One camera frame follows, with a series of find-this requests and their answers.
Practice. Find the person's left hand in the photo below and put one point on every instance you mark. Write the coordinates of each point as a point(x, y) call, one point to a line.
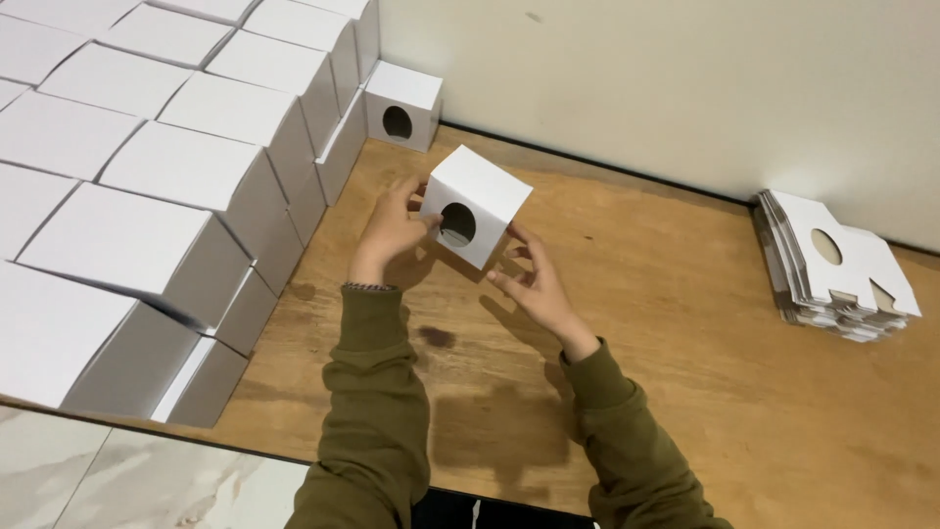
point(385, 239)

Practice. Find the person's right hand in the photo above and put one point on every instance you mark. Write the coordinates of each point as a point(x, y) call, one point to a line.
point(542, 294)

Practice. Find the white box round hole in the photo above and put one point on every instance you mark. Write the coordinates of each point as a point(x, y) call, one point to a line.
point(477, 202)

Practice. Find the pile of assembled white boxes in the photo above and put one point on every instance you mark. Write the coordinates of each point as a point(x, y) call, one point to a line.
point(161, 184)

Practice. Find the stack of flat box blanks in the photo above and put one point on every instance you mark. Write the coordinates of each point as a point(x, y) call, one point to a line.
point(833, 268)

